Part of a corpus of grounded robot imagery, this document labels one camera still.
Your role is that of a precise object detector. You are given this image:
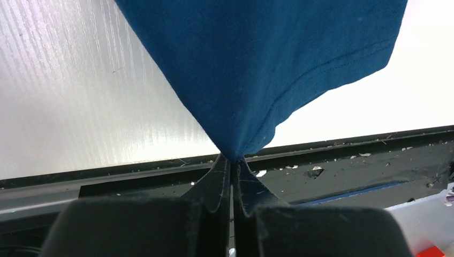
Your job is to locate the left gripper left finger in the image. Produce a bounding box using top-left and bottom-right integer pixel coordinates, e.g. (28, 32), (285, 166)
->
(40, 155), (230, 256)

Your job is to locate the navy blue printed t-shirt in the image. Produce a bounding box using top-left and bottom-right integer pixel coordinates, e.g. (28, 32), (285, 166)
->
(117, 1), (407, 162)

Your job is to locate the aluminium frame rail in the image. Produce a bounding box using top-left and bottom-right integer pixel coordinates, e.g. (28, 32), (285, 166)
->
(1, 157), (214, 222)

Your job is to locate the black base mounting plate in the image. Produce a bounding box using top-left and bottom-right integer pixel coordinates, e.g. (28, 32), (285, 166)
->
(79, 126), (453, 206)

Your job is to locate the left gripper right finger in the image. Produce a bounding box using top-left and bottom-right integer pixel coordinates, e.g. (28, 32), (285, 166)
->
(232, 160), (412, 256)

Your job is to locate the white slotted cable duct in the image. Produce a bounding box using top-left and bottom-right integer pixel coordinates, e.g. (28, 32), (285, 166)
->
(386, 183), (453, 256)

